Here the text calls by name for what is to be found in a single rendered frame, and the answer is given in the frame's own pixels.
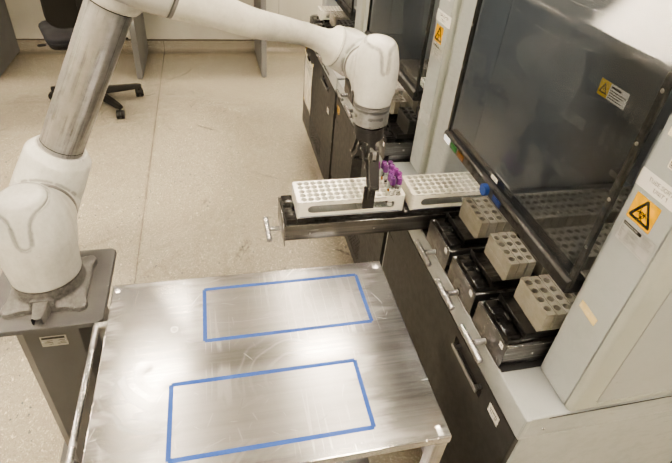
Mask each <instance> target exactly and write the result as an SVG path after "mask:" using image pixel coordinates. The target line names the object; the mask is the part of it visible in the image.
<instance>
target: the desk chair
mask: <svg viewBox="0 0 672 463"><path fill-rule="evenodd" d="M40 2H41V6H42V10H43V14H44V17H45V19H46V20H44V21H41V22H40V23H39V24H38V27H39V29H40V31H41V33H42V35H43V37H44V39H45V41H46V43H47V44H38V45H37V46H38V47H43V46H47V45H49V47H50V48H51V49H53V50H67V49H68V46H69V43H70V39H71V36H72V33H73V30H74V27H75V24H76V21H77V17H78V14H79V11H80V8H81V5H82V2H83V0H40ZM55 87H56V85H55V86H51V87H50V89H51V91H50V92H49V94H48V97H49V99H50V100H51V99H52V96H53V93H54V90H55ZM134 89H135V93H136V96H137V97H139V96H140V95H141V96H144V92H143V89H142V87H141V84H140V83H131V84H117V85H108V88H107V91H106V94H105V96H104V99H103V101H104V102H105V103H107V104H109V105H111V106H113V107H114V108H116V109H119V110H116V118H117V119H120V118H122V119H125V111H124V110H121V109H122V108H123V106H122V105H121V103H119V102H118V101H117V100H115V99H114V98H112V97H111V96H110V95H108V93H114V92H121V91H127V90H134ZM139 94H140V95H139Z"/></svg>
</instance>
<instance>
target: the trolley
mask: <svg viewBox="0 0 672 463"><path fill-rule="evenodd" d="M99 329H106V331H105V336H104V342H103V347H102V353H101V359H100V364H99V370H98V375H97V381H96V386H95V392H94V398H93V403H92V409H91V414H90V420H89V425H88V431H87V437H86V442H85V448H84V453H83V459H82V463H369V460H368V457H369V456H375V455H381V454H386V453H392V452H397V451H403V450H408V449H414V448H419V447H425V448H424V451H423V454H422V457H421V460H420V463H439V462H440V460H441V457H442V455H443V452H444V449H445V447H446V444H447V442H450V440H451V438H452V435H451V433H450V430H449V428H448V426H447V423H446V421H445V418H444V416H443V414H442V411H441V409H440V406H439V404H438V401H437V399H436V397H435V394H434V392H433V389H432V387H431V385H430V382H429V380H428V377H427V375H426V373H425V370H424V368H423V365H422V363H421V360H420V358H419V356H418V353H417V351H416V348H415V346H414V344H413V341H412V339H411V336H410V334H409V331H408V329H407V327H406V324H405V322H404V319H403V317H402V315H401V312H400V310H399V307H398V305H397V302H396V300H395V298H394V295H393V293H392V290H391V288H390V286H389V283H388V281H387V278H386V276H385V273H384V271H383V269H382V266H381V264H380V261H373V262H362V263H352V264H341V265H330V266H320V267H309V268H299V269H288V270H277V271H267V272H256V273H245V274H235V275H224V276H213V277H203V278H192V279H181V280H171V281H160V282H149V283H139V284H128V285H117V286H114V287H113V292H112V297H111V303H110V308H109V314H108V320H107V321H103V322H96V323H94V324H93V329H92V334H91V338H90V343H89V348H88V353H87V358H86V363H85V368H84V372H83V377H82V382H81V387H80V392H79V397H78V402H77V407H76V411H75V416H74V421H73V426H72V431H71V436H70V441H69V445H68V450H67V455H66V460H65V463H74V459H75V454H76V448H77V443H78V438H79V433H80V427H81V422H82V417H83V412H84V407H85V401H86V396H87V391H88V386H89V381H90V375H91V370H92V365H93V360H94V355H95V349H96V344H97V339H98V334H99Z"/></svg>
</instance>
